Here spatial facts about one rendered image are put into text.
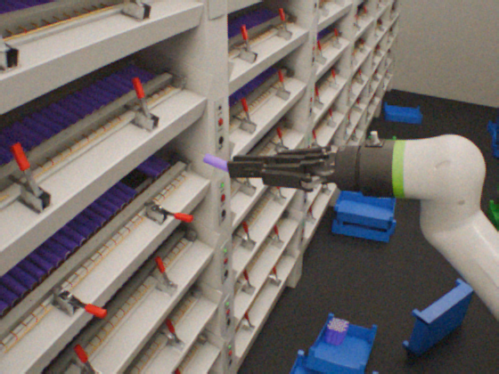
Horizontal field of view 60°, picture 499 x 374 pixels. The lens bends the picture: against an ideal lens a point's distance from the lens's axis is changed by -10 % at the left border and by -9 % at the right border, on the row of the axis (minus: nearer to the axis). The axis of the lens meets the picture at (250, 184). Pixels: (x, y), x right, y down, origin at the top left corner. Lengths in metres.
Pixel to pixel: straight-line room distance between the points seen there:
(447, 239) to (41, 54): 0.66
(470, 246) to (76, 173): 0.61
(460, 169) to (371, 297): 1.47
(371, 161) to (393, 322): 1.38
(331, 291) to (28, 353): 1.60
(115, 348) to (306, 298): 1.27
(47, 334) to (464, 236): 0.66
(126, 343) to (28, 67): 0.57
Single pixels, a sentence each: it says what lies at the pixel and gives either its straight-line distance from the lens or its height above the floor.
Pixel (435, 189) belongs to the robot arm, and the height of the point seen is 1.11.
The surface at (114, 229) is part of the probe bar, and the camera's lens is 0.85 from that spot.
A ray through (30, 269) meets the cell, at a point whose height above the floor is 0.98.
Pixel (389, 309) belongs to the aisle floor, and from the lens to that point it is 2.10.
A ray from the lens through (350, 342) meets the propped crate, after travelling 1.91.
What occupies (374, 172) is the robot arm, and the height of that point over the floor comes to 1.11.
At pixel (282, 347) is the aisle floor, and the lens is 1.89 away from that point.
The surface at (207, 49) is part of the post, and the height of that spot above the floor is 1.22.
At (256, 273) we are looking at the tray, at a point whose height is 0.37.
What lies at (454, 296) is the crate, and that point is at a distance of 1.94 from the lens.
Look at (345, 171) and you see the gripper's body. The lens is 0.75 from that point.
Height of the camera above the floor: 1.46
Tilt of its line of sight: 31 degrees down
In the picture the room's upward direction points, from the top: straight up
